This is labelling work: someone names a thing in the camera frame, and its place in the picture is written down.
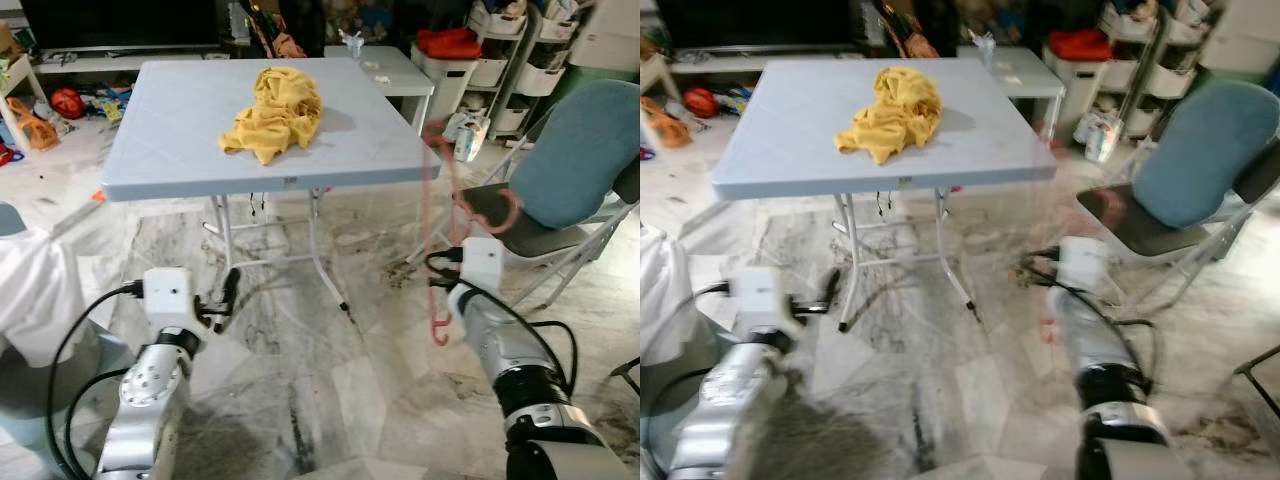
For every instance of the white shirt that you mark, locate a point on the white shirt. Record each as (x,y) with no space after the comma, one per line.
(665,290)
(35,290)

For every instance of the yellow shirt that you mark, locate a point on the yellow shirt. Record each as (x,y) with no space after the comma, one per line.
(275,115)
(890,115)

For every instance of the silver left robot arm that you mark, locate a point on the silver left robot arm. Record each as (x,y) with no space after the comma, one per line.
(720,400)
(145,400)

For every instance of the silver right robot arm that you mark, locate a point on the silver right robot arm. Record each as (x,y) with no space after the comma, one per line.
(500,345)
(1090,340)

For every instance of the grey folding chair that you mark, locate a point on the grey folding chair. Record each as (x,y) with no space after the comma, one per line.
(530,240)
(1140,230)

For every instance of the white folding table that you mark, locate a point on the white folding table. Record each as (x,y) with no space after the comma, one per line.
(180,130)
(790,130)

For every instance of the light blue kids chair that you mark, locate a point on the light blue kids chair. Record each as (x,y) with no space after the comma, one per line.
(50,400)
(660,400)

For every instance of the white plastic bin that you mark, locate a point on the white plastic bin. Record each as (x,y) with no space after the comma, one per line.
(1075,90)
(445,85)

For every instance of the small white table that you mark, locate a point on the small white table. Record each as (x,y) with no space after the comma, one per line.
(1020,70)
(395,70)

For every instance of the red ball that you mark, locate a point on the red ball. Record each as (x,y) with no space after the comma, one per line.
(67,104)
(701,103)

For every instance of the red cloth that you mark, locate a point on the red cloth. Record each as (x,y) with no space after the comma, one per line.
(450,43)
(1080,45)

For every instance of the shelf unit with white bins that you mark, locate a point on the shelf unit with white bins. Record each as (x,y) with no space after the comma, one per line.
(1165,60)
(540,60)

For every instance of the orange toy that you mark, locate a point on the orange toy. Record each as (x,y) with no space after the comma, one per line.
(35,125)
(665,122)

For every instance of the clear cup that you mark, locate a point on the clear cup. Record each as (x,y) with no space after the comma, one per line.
(980,43)
(352,45)

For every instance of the white television stand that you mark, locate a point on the white television stand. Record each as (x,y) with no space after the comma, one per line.
(130,60)
(760,62)

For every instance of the black stroller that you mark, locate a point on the black stroller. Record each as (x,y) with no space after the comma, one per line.
(915,25)
(280,25)

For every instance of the black television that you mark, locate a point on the black television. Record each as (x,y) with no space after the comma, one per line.
(760,22)
(120,22)

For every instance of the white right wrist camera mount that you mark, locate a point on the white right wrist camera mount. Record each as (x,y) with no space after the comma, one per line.
(1080,262)
(480,262)

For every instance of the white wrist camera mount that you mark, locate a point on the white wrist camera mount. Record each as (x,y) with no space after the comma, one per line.
(1080,262)
(765,300)
(168,295)
(480,262)

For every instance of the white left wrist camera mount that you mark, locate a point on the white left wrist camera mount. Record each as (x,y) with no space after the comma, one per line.
(765,300)
(168,295)

